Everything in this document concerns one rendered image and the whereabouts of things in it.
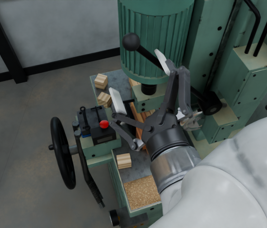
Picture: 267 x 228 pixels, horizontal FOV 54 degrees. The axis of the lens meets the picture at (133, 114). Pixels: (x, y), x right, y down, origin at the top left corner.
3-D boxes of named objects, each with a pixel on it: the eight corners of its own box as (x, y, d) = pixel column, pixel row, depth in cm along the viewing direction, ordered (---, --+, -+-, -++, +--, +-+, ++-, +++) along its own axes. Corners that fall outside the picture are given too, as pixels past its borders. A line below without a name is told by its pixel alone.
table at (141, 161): (70, 89, 117) (67, 80, 112) (135, 74, 123) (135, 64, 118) (102, 228, 85) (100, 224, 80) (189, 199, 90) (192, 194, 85)
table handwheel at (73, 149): (42, 128, 86) (66, 206, 92) (102, 113, 89) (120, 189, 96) (49, 112, 113) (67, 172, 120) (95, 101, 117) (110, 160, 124)
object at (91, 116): (77, 117, 95) (74, 108, 90) (107, 109, 96) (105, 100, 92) (85, 148, 88) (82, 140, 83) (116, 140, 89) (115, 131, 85)
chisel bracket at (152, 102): (131, 101, 96) (131, 86, 89) (167, 92, 98) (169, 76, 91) (137, 117, 92) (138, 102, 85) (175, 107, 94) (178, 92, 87)
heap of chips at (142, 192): (123, 183, 87) (123, 179, 84) (162, 171, 89) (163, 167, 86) (131, 210, 82) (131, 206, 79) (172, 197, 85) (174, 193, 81)
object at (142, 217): (115, 214, 116) (114, 209, 109) (142, 206, 118) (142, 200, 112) (121, 234, 112) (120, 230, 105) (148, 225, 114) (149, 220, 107)
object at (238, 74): (216, 87, 78) (231, 48, 65) (243, 80, 79) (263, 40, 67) (230, 109, 73) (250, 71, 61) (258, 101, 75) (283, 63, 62)
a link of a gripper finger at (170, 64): (174, 79, 51) (186, 69, 49) (164, 61, 53) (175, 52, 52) (177, 82, 52) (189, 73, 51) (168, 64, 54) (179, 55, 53)
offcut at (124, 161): (118, 169, 90) (117, 164, 87) (116, 159, 92) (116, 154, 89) (131, 167, 90) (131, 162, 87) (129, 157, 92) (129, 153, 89)
